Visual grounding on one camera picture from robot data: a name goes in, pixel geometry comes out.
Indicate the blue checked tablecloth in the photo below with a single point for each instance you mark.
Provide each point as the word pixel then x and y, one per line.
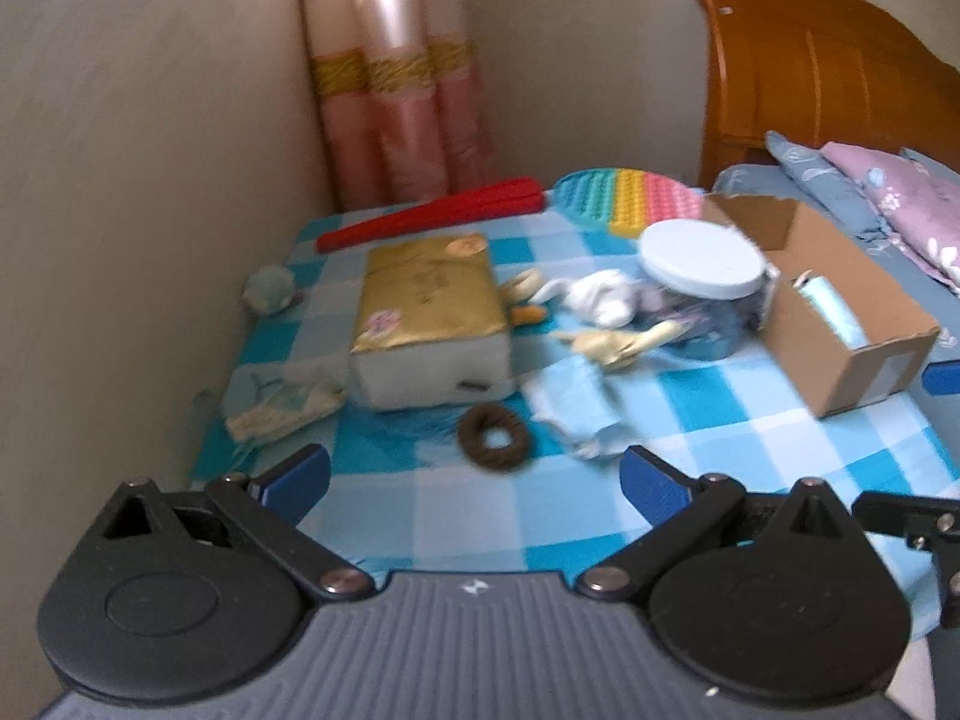
pixel 435 517

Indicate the clear jar with white lid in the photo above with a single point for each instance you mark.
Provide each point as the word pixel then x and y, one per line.
pixel 701 255

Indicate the gold tissue pack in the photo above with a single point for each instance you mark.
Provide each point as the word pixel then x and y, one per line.
pixel 427 292

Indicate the blue patterned pillow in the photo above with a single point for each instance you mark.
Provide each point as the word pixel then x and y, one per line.
pixel 825 187

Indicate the light blue cloth roll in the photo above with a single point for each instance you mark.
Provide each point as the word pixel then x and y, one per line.
pixel 832 311

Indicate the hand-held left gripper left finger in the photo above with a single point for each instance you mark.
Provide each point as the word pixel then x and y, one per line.
pixel 301 475

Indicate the green plush ball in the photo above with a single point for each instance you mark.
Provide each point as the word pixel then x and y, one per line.
pixel 270 289

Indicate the orange foam cone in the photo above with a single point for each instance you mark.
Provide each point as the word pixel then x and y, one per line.
pixel 531 313

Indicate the pale green patterned cloth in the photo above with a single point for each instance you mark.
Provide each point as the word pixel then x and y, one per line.
pixel 285 405

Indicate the wooden bed headboard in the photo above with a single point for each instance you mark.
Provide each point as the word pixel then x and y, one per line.
pixel 810 67

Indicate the pink curtain with gold band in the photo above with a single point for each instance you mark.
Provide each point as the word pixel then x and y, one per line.
pixel 390 127

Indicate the red folding fan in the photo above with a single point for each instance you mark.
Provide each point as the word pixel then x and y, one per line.
pixel 420 217

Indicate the white sock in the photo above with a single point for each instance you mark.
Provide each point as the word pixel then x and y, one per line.
pixel 600 300

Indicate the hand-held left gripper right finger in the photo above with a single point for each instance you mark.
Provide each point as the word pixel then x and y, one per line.
pixel 651 481

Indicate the pink floral pillow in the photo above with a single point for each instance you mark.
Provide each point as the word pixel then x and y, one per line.
pixel 900 202

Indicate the light blue face mask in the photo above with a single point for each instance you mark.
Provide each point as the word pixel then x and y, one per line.
pixel 574 391

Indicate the brown hair scrunchie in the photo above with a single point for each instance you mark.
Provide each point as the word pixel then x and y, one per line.
pixel 472 439

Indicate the cream plush toy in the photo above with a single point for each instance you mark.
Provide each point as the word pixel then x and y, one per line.
pixel 615 345

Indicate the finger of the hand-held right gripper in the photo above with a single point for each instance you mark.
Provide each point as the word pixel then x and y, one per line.
pixel 900 514

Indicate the cardboard box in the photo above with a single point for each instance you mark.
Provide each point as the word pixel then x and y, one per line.
pixel 847 375

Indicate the rainbow pop bubble toy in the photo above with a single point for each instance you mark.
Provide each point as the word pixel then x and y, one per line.
pixel 637 199

